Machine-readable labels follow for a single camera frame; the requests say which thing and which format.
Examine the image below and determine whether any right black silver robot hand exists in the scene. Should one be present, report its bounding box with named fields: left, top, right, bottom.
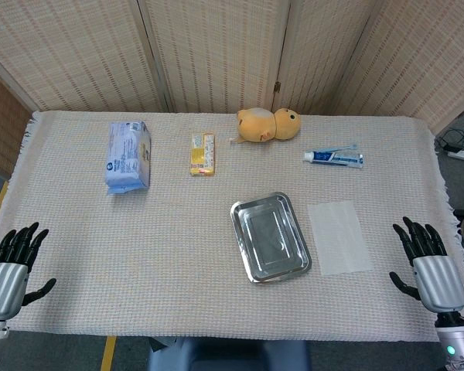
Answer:
left=388, top=216, right=464, bottom=313

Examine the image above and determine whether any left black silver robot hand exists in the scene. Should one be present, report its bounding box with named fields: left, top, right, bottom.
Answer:
left=0, top=221, right=57, bottom=320

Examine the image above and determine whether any white paper sheet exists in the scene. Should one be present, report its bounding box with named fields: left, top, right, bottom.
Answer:
left=306, top=199, right=374, bottom=277

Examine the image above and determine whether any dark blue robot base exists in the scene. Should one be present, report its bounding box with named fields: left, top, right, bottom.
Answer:
left=146, top=336, right=312, bottom=371

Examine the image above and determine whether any metal rectangular tray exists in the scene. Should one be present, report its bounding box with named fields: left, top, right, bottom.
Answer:
left=230, top=191, right=312, bottom=285

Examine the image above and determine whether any beige woven tablecloth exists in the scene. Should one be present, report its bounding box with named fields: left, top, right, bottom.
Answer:
left=0, top=110, right=464, bottom=343

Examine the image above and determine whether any brown woven panel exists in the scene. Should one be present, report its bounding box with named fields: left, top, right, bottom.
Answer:
left=0, top=64, right=32, bottom=179

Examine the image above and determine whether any white blue toothpaste tube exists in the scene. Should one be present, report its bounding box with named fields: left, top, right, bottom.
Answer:
left=302, top=149, right=365, bottom=170

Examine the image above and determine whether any blue wet wipes pack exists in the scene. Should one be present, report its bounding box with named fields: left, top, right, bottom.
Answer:
left=104, top=121, right=152, bottom=196

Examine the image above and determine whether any yellow plush duck toy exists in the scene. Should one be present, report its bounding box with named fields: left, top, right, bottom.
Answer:
left=231, top=107, right=302, bottom=144

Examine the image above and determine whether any yellow small carton box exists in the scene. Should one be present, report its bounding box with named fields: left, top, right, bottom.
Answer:
left=189, top=132, right=217, bottom=178

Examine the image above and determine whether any beige woven folding screen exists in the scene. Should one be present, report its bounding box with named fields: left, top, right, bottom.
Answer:
left=0, top=0, right=464, bottom=134

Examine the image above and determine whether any black power cable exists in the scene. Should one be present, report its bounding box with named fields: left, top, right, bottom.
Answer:
left=436, top=128, right=464, bottom=154

